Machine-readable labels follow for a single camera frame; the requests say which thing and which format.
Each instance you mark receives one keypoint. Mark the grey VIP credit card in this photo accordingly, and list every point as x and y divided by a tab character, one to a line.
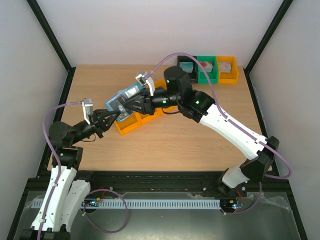
117	104

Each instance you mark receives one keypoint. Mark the light blue cable duct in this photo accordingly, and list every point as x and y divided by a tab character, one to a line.
189	204

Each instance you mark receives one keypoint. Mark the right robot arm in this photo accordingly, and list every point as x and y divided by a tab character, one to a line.
203	109

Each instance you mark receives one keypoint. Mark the black frame post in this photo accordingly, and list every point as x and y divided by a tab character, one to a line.
279	15
42	20

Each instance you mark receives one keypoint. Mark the teal card deck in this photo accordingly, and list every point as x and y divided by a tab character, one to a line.
187	66

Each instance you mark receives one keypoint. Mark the orange storage bin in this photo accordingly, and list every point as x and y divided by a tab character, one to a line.
233	76

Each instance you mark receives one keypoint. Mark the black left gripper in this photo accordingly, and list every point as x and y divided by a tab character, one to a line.
99	123

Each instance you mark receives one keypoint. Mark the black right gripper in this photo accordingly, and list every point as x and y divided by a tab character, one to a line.
148	104

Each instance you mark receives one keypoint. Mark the black frame post right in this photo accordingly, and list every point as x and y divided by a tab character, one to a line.
279	15

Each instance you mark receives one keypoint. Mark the grey deck in orange bin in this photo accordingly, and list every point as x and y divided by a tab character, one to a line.
225	67

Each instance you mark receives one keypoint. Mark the blue card holder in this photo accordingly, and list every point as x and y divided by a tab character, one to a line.
126	92

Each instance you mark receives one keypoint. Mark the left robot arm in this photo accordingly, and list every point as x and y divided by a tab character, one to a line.
66	190

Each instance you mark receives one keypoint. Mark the yellow bin with blue cards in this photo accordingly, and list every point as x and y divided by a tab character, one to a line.
160	85

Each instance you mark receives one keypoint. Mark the black frame post left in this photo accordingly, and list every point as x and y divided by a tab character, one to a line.
42	20

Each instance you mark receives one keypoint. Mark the grey card deck in green bin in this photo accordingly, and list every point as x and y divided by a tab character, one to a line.
206	66

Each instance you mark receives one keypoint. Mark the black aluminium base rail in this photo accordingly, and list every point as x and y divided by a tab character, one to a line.
203	182

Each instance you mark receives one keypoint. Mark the yellow bin with red cards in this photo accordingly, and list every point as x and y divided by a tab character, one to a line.
145	118

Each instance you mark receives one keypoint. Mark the black storage bin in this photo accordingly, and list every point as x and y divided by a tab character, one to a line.
194	75

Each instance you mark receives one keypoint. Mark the green storage bin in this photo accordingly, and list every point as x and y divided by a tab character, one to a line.
213	75

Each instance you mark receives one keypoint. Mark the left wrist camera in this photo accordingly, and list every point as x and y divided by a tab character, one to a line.
87	109

